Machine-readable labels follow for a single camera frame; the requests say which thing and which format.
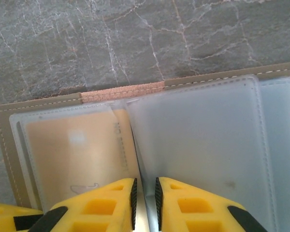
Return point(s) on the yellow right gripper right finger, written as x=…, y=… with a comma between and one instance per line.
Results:
x=195, y=207

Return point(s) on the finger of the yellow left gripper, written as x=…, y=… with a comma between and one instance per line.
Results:
x=4, y=213

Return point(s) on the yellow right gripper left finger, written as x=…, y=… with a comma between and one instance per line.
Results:
x=99, y=207

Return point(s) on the gold card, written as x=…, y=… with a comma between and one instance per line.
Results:
x=75, y=149

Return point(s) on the tan card holder wallet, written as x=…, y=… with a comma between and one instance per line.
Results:
x=207, y=135

